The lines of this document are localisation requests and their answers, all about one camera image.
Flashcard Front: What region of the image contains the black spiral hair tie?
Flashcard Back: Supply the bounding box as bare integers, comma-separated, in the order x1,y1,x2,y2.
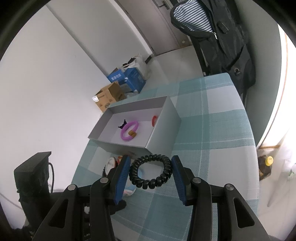
128,153,174,190

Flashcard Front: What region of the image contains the grey cardboard jewelry box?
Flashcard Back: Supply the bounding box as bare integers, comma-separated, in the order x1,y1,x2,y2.
88,96,181,159

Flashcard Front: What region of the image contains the yellow-capped bottle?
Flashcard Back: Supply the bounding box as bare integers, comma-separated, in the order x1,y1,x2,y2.
258,155,273,181

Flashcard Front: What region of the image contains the black cat-ear hair clip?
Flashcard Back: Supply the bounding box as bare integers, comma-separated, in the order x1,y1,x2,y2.
118,119,127,129

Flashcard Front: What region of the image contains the teal plaid bedsheet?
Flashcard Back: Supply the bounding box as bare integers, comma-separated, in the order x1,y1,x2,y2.
71,72,260,241

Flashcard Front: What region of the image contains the red hair clip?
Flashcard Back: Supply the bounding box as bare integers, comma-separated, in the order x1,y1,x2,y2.
152,115,158,127

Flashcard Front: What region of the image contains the brown cardboard box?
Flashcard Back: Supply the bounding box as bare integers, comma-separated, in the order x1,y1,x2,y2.
92,81,126,113

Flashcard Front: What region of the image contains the blue cardboard box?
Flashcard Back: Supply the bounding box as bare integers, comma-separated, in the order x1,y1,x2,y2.
107,68,145,93

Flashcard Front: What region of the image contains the white plastic bag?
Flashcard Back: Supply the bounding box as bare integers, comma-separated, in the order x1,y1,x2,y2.
121,55,149,80

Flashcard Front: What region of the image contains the grey room door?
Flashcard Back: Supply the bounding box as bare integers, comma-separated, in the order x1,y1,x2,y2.
116,0,191,56

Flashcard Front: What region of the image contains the dark hanging jacket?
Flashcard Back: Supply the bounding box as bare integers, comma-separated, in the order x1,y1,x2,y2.
170,1,255,97

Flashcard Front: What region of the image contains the light blue hair tie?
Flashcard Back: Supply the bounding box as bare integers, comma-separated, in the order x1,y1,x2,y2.
123,166,145,197

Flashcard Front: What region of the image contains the purple hair ring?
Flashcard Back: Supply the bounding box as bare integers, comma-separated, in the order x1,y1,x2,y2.
120,120,140,142

